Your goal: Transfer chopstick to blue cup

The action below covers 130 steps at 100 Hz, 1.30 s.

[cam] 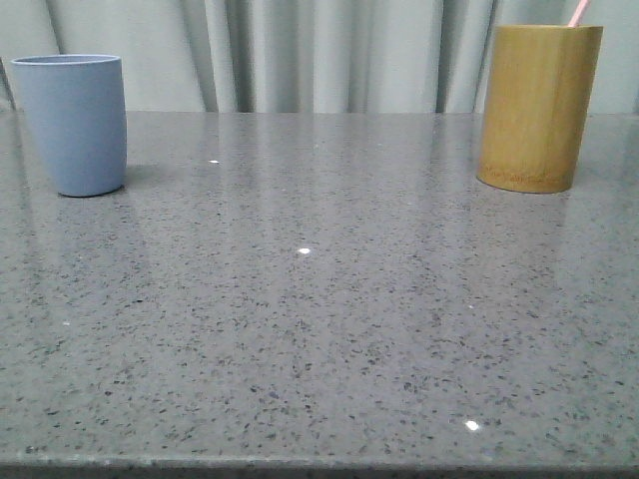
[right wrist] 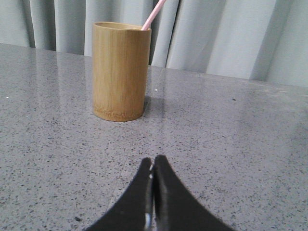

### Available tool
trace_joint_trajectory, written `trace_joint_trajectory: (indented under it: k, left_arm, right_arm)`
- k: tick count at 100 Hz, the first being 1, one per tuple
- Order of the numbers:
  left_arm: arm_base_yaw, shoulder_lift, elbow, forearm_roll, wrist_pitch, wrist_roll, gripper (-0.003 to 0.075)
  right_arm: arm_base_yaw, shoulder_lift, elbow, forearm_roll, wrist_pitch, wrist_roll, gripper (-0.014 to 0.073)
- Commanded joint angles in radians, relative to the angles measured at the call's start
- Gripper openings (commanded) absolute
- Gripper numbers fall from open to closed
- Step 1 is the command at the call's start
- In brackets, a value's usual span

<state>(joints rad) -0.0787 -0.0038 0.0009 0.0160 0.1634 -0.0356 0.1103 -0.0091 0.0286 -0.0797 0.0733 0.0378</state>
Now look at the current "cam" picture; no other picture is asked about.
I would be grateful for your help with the pink chopstick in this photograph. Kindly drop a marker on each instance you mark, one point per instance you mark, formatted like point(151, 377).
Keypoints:
point(578, 13)

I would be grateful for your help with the bamboo cylindrical holder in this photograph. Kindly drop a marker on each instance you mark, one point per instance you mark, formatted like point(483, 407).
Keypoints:
point(536, 105)

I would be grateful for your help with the blue plastic cup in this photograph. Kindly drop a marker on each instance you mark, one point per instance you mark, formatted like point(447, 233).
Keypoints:
point(75, 110)

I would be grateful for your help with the grey pleated curtain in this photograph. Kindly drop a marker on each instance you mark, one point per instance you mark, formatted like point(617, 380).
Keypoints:
point(278, 56)

